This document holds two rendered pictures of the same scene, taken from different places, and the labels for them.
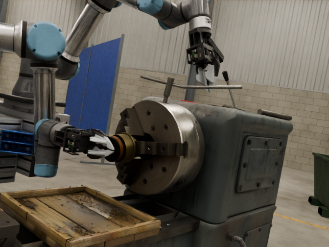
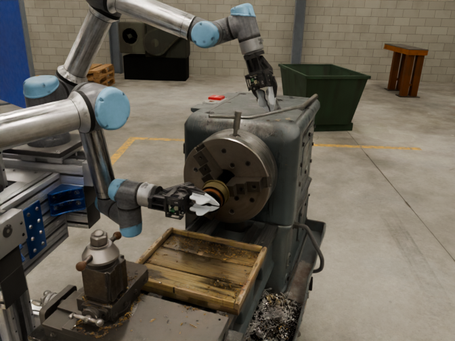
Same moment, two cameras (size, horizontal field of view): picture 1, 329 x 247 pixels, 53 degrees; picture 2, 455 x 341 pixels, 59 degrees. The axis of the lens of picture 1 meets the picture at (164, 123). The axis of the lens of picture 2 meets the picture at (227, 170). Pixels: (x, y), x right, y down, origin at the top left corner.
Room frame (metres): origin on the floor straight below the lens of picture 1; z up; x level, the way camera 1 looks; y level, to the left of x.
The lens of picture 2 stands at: (-0.09, 0.51, 1.62)
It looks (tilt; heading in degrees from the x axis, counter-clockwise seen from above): 22 degrees down; 339
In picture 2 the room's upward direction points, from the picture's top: 1 degrees clockwise
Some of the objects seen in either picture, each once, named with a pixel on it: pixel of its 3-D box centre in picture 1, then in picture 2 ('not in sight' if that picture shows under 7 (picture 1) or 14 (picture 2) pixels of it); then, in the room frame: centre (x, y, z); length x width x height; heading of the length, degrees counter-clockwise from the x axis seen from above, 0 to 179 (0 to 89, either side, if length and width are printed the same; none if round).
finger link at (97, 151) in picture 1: (97, 152); (203, 210); (0.95, 0.18, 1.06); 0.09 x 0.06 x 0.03; 50
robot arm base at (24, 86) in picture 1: (31, 86); (47, 128); (1.47, 0.61, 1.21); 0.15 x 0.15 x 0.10
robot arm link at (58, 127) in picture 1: (64, 134); (149, 194); (1.07, 0.32, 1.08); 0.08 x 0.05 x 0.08; 140
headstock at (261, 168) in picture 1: (212, 152); (255, 148); (1.45, -0.23, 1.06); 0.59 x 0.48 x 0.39; 140
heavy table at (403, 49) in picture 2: not in sight; (400, 68); (7.27, -6.59, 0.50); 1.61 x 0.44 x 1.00; 156
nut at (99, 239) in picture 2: not in sight; (99, 237); (0.70, 0.49, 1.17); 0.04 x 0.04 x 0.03
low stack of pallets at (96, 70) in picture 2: not in sight; (89, 76); (9.35, 0.14, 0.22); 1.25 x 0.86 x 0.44; 159
